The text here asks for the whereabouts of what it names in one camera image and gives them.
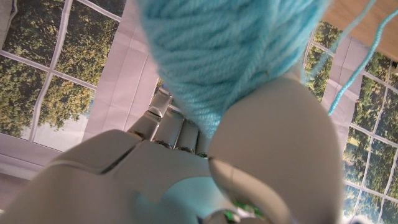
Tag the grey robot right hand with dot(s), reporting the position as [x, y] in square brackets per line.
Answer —
[186, 174]

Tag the teal yarn skein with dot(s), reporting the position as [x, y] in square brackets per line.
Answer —
[224, 56]

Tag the printed window backdrop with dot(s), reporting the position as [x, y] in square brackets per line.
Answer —
[62, 62]

